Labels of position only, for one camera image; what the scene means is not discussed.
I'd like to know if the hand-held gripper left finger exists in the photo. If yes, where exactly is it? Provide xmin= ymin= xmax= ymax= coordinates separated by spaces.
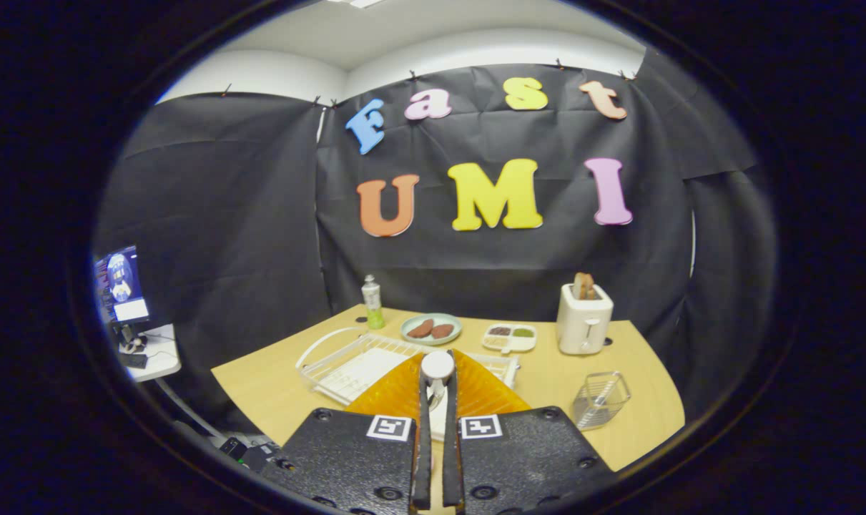
xmin=265 ymin=350 xmax=433 ymax=515

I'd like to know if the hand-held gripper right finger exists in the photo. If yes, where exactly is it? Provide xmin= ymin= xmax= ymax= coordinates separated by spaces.
xmin=442 ymin=349 xmax=617 ymax=515

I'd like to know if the blue striped handle spoon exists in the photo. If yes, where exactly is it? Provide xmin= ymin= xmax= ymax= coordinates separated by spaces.
xmin=420 ymin=350 xmax=456 ymax=412

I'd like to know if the white wire dish rack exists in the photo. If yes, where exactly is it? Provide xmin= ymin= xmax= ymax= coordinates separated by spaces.
xmin=295 ymin=327 xmax=521 ymax=407

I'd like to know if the clear wire basket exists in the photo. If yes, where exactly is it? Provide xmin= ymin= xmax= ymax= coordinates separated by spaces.
xmin=571 ymin=371 xmax=631 ymax=431

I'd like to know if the white divided snack dish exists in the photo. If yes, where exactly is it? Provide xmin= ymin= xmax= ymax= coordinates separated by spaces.
xmin=482 ymin=323 xmax=538 ymax=355

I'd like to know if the pale blue plate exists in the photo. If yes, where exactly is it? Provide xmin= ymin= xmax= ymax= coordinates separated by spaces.
xmin=400 ymin=313 xmax=463 ymax=346

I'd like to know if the green liquid bottle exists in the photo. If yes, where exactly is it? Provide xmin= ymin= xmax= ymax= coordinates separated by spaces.
xmin=362 ymin=275 xmax=386 ymax=330

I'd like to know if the white toaster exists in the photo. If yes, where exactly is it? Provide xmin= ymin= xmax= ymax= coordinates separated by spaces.
xmin=556 ymin=283 xmax=614 ymax=355

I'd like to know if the small black device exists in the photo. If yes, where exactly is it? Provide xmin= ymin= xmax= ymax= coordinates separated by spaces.
xmin=218 ymin=436 xmax=276 ymax=473

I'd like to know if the white side desk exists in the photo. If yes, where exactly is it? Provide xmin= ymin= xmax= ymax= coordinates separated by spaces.
xmin=118 ymin=323 xmax=183 ymax=383

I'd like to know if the black backdrop cloth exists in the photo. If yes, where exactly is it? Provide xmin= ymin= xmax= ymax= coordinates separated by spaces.
xmin=93 ymin=46 xmax=777 ymax=437

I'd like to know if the computer monitor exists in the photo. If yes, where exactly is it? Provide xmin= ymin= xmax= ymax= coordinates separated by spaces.
xmin=93 ymin=245 xmax=152 ymax=326

